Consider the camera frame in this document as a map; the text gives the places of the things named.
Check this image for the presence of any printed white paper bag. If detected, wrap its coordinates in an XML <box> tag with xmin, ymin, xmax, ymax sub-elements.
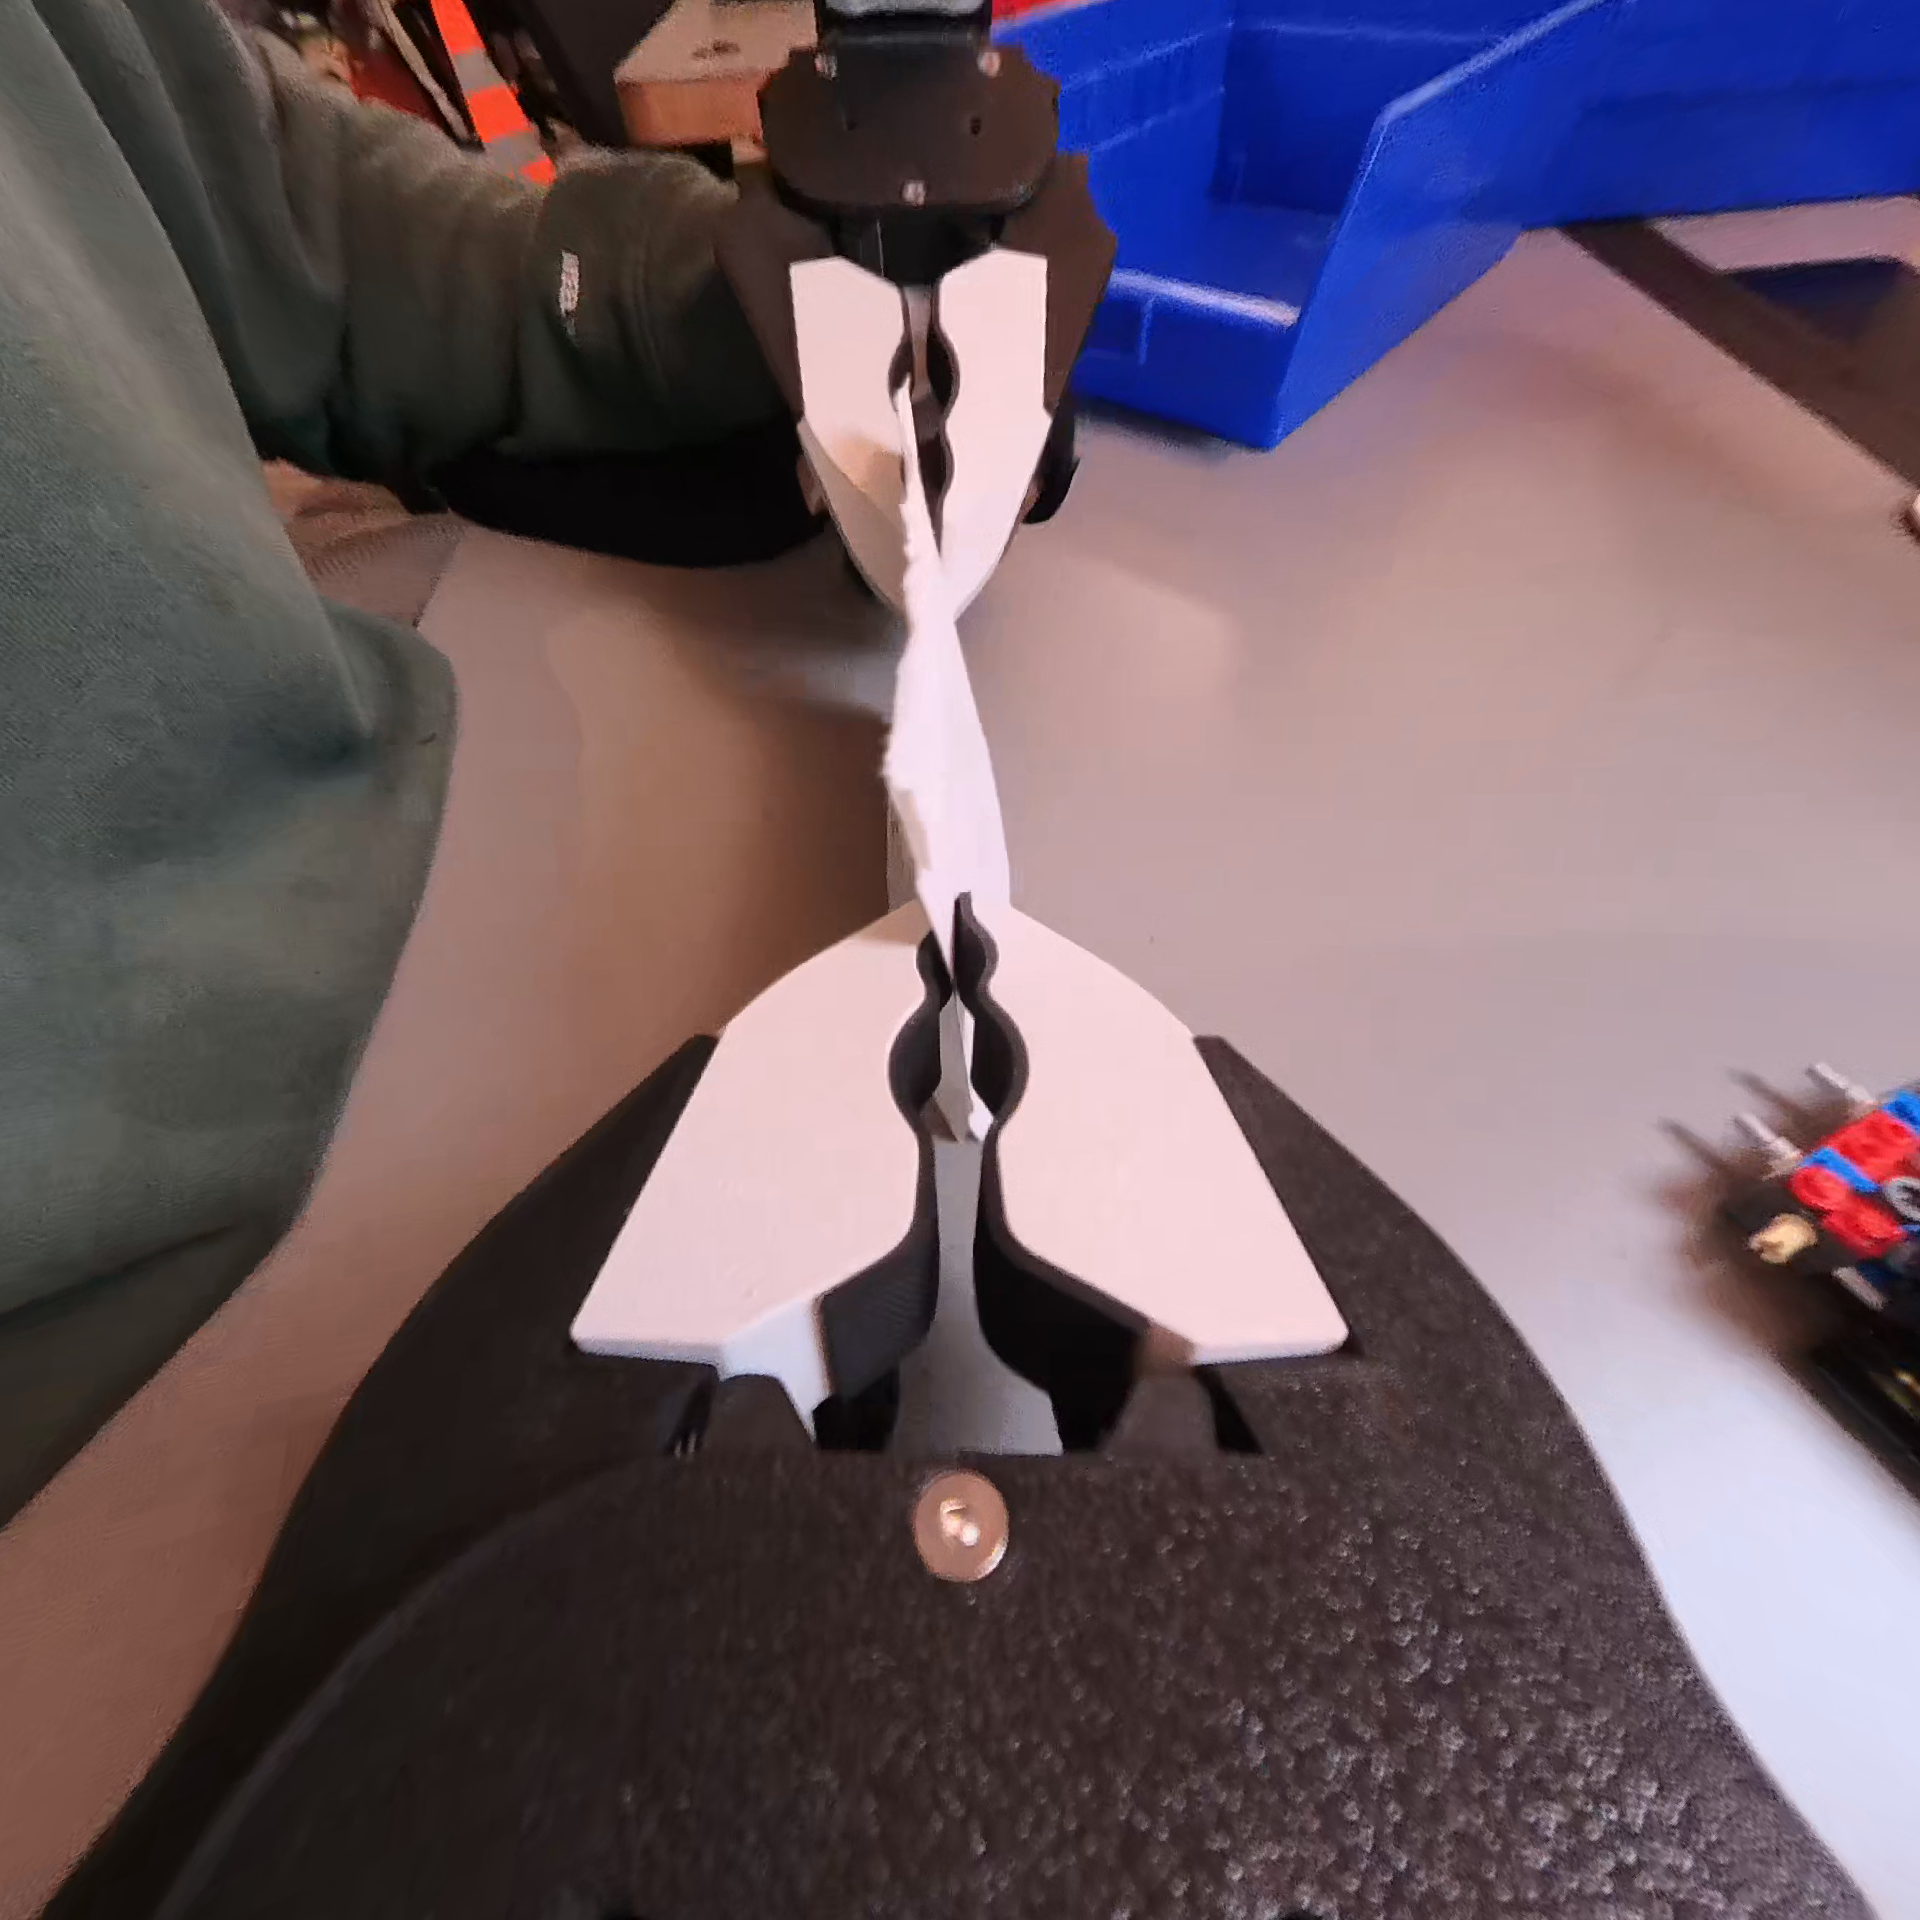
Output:
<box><xmin>875</xmin><ymin>286</ymin><xmax>1017</xmax><ymax>1145</ymax></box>

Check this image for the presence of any long wooden table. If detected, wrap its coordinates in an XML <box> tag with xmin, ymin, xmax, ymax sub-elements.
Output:
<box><xmin>613</xmin><ymin>0</ymin><xmax>824</xmax><ymax>156</ymax></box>

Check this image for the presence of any lego car model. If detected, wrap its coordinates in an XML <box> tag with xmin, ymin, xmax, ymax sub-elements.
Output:
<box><xmin>1662</xmin><ymin>1055</ymin><xmax>1920</xmax><ymax>1503</ymax></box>

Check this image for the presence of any blue plastic bin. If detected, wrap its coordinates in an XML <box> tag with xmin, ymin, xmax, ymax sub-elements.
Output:
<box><xmin>1499</xmin><ymin>0</ymin><xmax>1920</xmax><ymax>237</ymax></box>
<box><xmin>990</xmin><ymin>0</ymin><xmax>1616</xmax><ymax>454</ymax></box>

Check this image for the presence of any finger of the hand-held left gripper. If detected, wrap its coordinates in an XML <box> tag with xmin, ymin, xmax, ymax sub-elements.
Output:
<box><xmin>790</xmin><ymin>255</ymin><xmax>943</xmax><ymax>610</ymax></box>
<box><xmin>930</xmin><ymin>247</ymin><xmax>1051</xmax><ymax>616</ymax></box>

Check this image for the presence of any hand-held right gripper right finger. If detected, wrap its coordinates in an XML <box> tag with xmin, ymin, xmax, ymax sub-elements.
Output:
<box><xmin>952</xmin><ymin>893</ymin><xmax>1352</xmax><ymax>1453</ymax></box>

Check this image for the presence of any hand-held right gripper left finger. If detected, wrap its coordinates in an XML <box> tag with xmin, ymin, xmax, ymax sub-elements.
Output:
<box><xmin>570</xmin><ymin>901</ymin><xmax>963</xmax><ymax>1413</ymax></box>

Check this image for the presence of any orange safety vest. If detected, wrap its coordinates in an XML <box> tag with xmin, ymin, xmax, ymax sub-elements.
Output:
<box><xmin>343</xmin><ymin>0</ymin><xmax>561</xmax><ymax>191</ymax></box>

